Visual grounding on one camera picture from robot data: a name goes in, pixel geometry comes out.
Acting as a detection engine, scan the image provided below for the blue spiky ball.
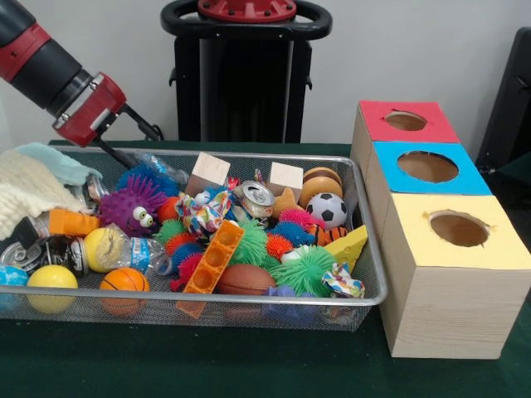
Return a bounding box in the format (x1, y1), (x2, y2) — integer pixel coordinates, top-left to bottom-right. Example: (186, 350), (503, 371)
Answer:
(118, 162), (182, 198)

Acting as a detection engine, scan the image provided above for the green spiky ball with eyes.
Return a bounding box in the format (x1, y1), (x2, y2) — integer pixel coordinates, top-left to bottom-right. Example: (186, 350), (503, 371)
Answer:
(269, 245), (338, 298)

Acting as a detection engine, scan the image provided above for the black monitor on stand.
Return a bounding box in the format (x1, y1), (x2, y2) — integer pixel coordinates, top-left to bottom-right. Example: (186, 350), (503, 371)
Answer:
(475, 27), (531, 175)

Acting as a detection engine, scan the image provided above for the small soccer ball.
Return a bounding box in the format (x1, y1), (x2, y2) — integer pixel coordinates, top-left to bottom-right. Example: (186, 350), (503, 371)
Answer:
(305, 192), (348, 231)

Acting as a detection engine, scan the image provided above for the shiny dented silver can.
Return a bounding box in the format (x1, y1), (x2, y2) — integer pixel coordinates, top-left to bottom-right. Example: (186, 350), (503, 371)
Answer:
(85, 176), (108, 207)

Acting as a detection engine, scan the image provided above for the silver mesh bin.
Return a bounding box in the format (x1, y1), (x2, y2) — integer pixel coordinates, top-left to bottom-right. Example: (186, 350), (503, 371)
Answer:
(0, 144), (389, 332)

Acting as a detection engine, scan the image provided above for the light blue waffle cloth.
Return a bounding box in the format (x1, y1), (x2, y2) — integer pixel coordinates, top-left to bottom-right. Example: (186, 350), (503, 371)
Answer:
(16, 143), (103, 187)

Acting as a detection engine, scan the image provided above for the cream waffle cloth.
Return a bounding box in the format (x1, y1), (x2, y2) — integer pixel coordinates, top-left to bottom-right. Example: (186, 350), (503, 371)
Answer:
(0, 149), (90, 241)

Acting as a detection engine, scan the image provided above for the orange plastic block with holes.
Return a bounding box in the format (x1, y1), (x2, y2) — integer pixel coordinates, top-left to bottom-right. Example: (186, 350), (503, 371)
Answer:
(182, 219), (246, 294)

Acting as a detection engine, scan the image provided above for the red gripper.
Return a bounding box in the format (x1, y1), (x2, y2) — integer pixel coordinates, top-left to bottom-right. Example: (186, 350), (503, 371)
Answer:
(51, 72), (161, 170)

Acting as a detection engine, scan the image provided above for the clear water bottle blue label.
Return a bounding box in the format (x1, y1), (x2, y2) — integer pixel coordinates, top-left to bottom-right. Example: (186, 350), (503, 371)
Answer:
(95, 226), (173, 277)

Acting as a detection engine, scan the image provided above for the small orange basketball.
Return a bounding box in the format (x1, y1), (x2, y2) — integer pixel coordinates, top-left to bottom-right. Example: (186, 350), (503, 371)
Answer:
(99, 267), (150, 316)

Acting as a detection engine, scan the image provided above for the yellow ball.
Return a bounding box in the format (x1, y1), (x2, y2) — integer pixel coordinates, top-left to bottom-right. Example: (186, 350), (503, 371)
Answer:
(27, 265), (79, 314)

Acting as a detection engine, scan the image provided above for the toy hamburger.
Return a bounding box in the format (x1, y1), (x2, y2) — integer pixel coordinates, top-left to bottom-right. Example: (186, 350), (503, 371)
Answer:
(298, 167), (344, 208)

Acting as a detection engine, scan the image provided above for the purple spiky toy with eyes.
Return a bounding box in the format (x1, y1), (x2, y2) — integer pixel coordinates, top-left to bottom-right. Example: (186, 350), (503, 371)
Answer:
(98, 173), (169, 238)

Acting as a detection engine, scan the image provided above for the small wooden block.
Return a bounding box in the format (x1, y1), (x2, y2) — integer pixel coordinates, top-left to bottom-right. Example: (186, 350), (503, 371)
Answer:
(268, 162), (304, 199)

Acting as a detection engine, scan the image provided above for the crushed silver can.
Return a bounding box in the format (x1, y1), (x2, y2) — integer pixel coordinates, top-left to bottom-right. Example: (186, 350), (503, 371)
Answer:
(240, 180), (276, 219)

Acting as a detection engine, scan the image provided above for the wooden box with three holes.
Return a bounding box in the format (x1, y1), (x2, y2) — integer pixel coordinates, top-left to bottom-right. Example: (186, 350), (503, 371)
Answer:
(350, 99), (531, 360)

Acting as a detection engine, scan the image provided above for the large wooden block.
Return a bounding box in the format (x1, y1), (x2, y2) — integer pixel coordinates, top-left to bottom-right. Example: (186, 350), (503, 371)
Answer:
(184, 151), (231, 196)

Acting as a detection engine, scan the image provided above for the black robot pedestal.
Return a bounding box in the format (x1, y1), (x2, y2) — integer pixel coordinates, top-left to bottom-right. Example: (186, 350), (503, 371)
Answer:
(160, 0), (333, 144)

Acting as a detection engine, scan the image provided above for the dark green tablecloth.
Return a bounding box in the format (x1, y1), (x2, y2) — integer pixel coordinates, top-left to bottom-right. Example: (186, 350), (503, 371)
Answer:
(0, 139), (531, 398)

